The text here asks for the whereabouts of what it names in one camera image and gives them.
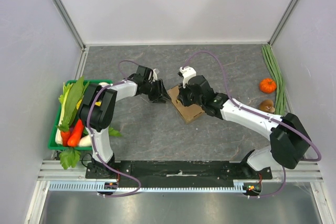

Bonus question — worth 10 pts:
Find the green long beans bundle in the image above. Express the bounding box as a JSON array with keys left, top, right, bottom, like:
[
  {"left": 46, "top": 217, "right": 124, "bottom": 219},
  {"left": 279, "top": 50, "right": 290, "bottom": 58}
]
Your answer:
[{"left": 261, "top": 44, "right": 287, "bottom": 115}]

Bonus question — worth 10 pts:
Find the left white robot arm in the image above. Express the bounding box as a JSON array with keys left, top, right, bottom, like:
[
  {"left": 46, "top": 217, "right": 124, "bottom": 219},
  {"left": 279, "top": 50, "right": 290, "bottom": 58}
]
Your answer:
[{"left": 78, "top": 66, "right": 171, "bottom": 178}]

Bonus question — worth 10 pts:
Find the orange toy pumpkin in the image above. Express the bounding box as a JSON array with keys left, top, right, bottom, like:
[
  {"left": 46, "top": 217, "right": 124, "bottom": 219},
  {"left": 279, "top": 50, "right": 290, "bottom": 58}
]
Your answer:
[{"left": 259, "top": 78, "right": 277, "bottom": 94}]

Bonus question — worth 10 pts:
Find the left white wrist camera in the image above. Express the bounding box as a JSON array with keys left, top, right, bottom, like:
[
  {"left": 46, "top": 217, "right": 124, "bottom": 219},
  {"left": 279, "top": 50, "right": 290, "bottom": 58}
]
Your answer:
[{"left": 152, "top": 69, "right": 160, "bottom": 82}]

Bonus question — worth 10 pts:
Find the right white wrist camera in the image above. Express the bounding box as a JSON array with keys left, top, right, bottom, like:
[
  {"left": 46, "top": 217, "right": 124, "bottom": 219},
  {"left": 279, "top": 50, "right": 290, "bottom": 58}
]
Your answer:
[{"left": 179, "top": 66, "right": 196, "bottom": 88}]

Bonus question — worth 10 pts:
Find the yellow toy napa cabbage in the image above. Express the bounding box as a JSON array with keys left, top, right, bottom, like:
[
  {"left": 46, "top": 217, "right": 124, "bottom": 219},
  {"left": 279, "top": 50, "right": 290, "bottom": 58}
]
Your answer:
[{"left": 76, "top": 82, "right": 108, "bottom": 110}]

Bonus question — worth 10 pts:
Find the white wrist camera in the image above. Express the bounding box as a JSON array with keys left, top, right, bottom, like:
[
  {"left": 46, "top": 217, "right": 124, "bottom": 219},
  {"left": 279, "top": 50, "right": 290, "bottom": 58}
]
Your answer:
[
  {"left": 179, "top": 66, "right": 196, "bottom": 88},
  {"left": 152, "top": 69, "right": 160, "bottom": 82}
]

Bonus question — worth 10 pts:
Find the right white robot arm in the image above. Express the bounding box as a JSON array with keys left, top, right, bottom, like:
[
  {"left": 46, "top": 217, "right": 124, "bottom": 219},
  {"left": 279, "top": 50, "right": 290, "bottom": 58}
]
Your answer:
[{"left": 177, "top": 74, "right": 310, "bottom": 179}]

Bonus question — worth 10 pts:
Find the orange toy carrot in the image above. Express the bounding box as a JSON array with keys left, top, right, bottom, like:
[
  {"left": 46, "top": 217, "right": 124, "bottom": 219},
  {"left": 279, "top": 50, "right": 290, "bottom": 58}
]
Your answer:
[{"left": 67, "top": 119, "right": 85, "bottom": 147}]

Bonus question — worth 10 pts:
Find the purple cable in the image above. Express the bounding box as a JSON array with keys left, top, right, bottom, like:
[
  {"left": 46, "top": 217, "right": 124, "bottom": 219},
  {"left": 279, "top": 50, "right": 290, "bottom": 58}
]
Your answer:
[
  {"left": 86, "top": 60, "right": 142, "bottom": 198},
  {"left": 183, "top": 51, "right": 322, "bottom": 198}
]

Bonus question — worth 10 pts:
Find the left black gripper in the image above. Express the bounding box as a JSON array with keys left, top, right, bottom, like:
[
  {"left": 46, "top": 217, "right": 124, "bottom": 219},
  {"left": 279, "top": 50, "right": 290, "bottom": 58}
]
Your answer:
[{"left": 144, "top": 79, "right": 171, "bottom": 104}]

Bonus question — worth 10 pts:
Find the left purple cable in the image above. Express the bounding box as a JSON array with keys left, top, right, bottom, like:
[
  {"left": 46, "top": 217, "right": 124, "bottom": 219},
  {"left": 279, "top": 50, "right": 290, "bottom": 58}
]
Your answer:
[{"left": 86, "top": 60, "right": 142, "bottom": 198}]

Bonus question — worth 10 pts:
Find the grey slotted cable duct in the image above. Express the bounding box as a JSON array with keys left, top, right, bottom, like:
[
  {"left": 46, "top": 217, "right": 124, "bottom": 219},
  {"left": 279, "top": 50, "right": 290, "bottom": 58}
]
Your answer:
[{"left": 49, "top": 181, "right": 246, "bottom": 193}]

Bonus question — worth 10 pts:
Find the white toy radish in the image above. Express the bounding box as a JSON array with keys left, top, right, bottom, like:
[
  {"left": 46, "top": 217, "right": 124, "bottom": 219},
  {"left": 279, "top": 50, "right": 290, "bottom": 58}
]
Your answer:
[{"left": 78, "top": 135, "right": 92, "bottom": 147}]

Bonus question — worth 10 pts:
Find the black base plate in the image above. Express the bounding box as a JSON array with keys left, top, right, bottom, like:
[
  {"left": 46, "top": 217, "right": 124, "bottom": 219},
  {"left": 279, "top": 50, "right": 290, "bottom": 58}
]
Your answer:
[{"left": 85, "top": 159, "right": 274, "bottom": 188}]

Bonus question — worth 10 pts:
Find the brown toy mushroom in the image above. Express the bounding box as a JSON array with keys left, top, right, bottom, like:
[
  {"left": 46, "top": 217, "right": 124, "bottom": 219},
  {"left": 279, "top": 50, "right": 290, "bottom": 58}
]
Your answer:
[{"left": 259, "top": 99, "right": 275, "bottom": 113}]

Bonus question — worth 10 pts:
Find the green leafy vegetable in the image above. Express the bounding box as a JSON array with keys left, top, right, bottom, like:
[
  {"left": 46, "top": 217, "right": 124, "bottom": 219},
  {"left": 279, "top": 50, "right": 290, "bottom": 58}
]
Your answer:
[{"left": 57, "top": 76, "right": 89, "bottom": 132}]

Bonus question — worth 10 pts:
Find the brown cardboard box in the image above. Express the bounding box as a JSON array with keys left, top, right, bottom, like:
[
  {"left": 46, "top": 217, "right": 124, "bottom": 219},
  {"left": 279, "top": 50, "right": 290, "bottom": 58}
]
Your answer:
[{"left": 167, "top": 86, "right": 205, "bottom": 124}]

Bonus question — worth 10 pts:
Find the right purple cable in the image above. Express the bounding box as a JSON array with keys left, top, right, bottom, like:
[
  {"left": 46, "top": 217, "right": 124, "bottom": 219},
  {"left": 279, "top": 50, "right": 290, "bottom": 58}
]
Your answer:
[{"left": 183, "top": 51, "right": 322, "bottom": 198}]

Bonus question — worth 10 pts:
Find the green plastic basket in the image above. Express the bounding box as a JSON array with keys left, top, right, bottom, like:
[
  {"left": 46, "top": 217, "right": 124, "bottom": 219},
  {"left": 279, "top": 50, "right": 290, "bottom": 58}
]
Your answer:
[{"left": 47, "top": 80, "right": 112, "bottom": 151}]

